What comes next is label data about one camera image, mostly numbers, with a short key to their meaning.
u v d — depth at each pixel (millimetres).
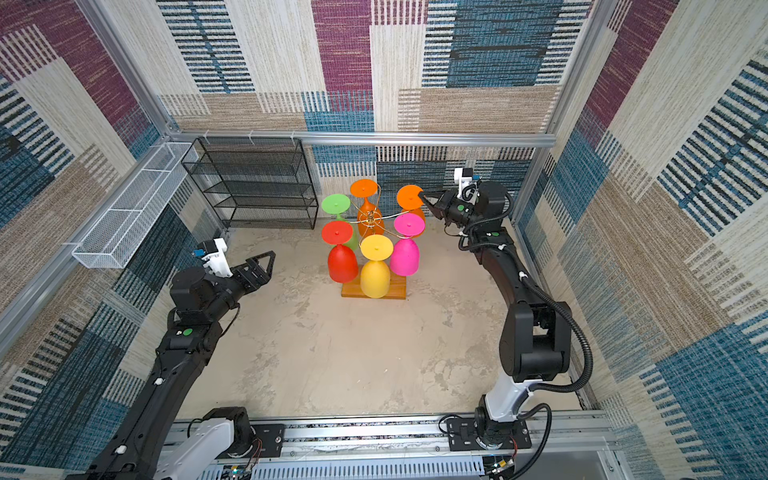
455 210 719
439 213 732
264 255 700
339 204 777
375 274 740
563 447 720
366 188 831
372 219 776
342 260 783
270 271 694
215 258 657
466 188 741
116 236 714
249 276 658
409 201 787
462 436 731
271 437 739
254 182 1110
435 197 766
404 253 781
